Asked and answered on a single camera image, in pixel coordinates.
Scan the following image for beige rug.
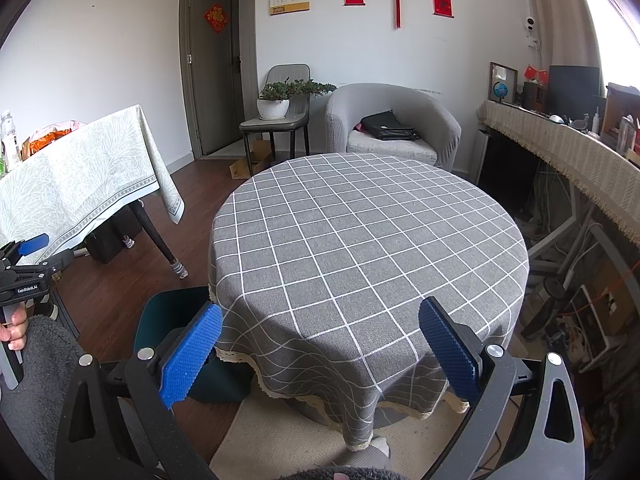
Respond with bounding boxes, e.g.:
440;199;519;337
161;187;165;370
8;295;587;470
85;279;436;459
210;395;482;480

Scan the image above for dark storage box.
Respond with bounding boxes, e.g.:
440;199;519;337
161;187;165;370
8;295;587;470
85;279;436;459
82;205;129;265

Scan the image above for grey door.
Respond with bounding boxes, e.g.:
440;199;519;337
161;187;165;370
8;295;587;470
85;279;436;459
189;0;240;157

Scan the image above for white desk frame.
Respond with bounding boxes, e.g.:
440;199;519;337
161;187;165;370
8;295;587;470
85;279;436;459
525;180;602;262

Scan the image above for dark wooden box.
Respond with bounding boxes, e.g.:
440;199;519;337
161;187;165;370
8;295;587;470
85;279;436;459
523;82;549;111

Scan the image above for grey dining chair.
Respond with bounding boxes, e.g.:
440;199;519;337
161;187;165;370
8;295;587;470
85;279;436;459
240;63;312;166

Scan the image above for red diamond door decoration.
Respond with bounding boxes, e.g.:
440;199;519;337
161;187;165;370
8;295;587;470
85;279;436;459
204;4;228;34

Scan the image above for black monitor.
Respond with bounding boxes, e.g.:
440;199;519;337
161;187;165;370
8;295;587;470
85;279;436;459
548;65;601;113

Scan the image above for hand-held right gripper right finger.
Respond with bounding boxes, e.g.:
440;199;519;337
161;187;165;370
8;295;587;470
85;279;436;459
419;296;585;480

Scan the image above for orange snack bag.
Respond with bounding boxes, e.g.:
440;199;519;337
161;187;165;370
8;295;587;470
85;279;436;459
22;124;82;159

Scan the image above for bright window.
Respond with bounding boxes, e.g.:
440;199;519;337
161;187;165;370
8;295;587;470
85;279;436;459
570;0;640;92

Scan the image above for grey armchair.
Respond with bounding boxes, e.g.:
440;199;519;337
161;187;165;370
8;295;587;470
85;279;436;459
325;83;462;171

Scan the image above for potted plant white pot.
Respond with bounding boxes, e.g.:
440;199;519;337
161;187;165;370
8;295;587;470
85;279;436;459
256;79;337;121

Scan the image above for person's left hand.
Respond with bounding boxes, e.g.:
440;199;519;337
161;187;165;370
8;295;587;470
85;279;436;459
0;307;29;352

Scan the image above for large open cardboard box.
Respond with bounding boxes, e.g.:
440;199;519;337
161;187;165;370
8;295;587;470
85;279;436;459
602;82;640;152

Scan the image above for picture frame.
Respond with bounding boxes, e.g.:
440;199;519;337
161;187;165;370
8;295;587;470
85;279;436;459
488;61;519;106

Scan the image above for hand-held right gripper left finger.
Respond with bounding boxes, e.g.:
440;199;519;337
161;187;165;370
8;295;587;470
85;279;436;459
55;302;224;480

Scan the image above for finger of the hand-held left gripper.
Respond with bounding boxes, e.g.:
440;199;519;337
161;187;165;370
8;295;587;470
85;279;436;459
0;249;76;282
0;233;51;267

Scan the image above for dark teal trash bin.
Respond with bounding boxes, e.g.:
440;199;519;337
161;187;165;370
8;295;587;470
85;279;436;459
134;287;251;404

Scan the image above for black cabinet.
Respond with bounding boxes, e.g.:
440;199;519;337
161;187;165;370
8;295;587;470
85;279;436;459
477;127;544;222

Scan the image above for black bag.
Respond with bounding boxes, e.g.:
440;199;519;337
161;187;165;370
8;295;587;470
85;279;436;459
360;110;421;142

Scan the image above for person's grey fleece trousers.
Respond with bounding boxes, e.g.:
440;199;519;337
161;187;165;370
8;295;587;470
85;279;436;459
0;314;401;480

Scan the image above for side desk with fringed cloth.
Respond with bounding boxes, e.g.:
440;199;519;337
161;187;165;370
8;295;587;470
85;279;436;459
477;100;640;247

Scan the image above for flat cardboard box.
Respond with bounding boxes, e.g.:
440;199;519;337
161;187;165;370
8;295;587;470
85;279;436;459
230;140;274;180

